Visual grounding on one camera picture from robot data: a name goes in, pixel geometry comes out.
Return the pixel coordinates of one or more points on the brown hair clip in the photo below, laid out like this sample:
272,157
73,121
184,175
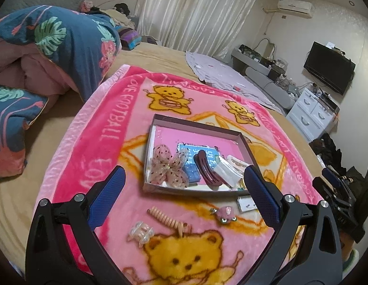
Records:
207,175

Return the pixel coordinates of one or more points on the black set-top box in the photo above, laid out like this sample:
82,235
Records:
329,102

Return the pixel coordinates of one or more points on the white curtain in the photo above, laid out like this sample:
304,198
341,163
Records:
198,14

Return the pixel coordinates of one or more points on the pink plush turtle clip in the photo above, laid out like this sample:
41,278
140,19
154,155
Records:
225,213

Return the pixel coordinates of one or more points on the clear hair claw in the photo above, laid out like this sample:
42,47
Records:
141,233

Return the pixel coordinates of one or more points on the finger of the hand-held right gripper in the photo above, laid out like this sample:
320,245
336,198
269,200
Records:
329,191
332,174

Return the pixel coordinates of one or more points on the white drawer cabinet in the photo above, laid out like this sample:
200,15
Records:
311,115

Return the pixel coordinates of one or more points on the pile of clothes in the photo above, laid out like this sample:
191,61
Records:
118,20

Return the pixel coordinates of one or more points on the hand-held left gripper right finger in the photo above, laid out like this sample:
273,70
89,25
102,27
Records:
262,199

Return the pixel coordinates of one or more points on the grey low bench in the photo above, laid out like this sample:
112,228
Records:
261,74

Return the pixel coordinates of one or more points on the shallow grey box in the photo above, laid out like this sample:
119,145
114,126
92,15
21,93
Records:
196,124

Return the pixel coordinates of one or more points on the lilac bed sheet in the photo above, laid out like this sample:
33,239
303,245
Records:
225,74

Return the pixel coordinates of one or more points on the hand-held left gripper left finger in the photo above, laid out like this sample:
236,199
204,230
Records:
108,196

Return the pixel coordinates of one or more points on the dark clothing heap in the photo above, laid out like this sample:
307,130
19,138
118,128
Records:
329,154

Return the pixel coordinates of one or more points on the beige bed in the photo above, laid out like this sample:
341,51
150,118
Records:
53,142

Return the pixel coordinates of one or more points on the blue floral quilt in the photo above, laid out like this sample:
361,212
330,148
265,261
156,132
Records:
53,35

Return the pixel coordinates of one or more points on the dotted lace bow hair clip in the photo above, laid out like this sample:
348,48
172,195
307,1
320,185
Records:
169,166

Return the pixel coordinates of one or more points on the pink bear printed blanket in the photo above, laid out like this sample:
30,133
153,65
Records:
112,124

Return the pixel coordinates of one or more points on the white earring card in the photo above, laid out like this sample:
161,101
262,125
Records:
244,204

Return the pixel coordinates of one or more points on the white air conditioner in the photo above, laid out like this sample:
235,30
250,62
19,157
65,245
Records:
295,7

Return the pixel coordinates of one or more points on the black flat television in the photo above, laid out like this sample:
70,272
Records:
329,66

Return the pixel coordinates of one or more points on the white hair claw clip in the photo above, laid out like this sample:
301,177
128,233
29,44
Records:
228,172

